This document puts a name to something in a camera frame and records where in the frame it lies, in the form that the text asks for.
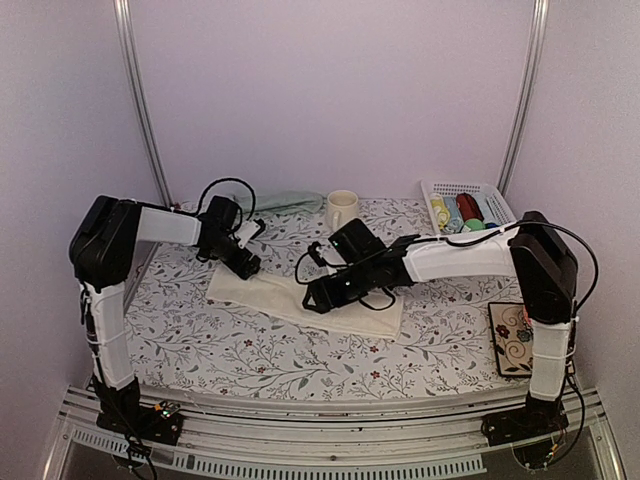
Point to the floral table mat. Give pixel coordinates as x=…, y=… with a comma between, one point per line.
x=178, y=339

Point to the white plastic basket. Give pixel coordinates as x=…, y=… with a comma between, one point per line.
x=491, y=202

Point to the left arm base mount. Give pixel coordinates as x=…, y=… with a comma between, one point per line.
x=161, y=423

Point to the aluminium front rail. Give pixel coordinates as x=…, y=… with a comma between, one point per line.
x=236, y=438

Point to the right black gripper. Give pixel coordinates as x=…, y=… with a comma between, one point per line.
x=328, y=297

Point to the red rolled towel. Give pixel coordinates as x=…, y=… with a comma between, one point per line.
x=468, y=207

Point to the yellow rolled towel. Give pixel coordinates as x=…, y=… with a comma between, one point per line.
x=440, y=210

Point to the right aluminium frame post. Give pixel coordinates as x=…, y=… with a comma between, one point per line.
x=530, y=72

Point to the light blue rolled towel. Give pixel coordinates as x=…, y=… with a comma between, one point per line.
x=455, y=222

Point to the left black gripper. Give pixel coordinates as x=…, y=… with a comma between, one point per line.
x=236, y=265

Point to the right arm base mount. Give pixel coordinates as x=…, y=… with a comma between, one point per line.
x=535, y=418

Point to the cream white towel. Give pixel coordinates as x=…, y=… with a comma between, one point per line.
x=281, y=298

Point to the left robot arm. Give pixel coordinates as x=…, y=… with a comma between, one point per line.
x=102, y=253

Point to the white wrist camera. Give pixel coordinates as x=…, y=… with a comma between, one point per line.
x=317, y=252
x=248, y=231

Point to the left aluminium frame post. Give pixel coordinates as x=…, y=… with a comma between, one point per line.
x=124, y=25

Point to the green rolled towel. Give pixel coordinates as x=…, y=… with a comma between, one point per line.
x=473, y=225

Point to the cream ceramic mug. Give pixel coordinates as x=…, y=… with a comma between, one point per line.
x=342, y=206

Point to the mint green towel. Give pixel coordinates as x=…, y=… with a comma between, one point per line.
x=287, y=202

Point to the aluminium frame post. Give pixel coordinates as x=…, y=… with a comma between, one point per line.
x=124, y=25
x=530, y=72

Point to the floral square plate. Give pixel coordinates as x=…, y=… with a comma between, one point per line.
x=512, y=338

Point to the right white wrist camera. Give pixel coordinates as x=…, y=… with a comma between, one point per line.
x=317, y=252

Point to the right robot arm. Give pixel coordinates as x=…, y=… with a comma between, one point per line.
x=530, y=249

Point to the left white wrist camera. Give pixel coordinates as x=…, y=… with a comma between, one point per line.
x=248, y=231

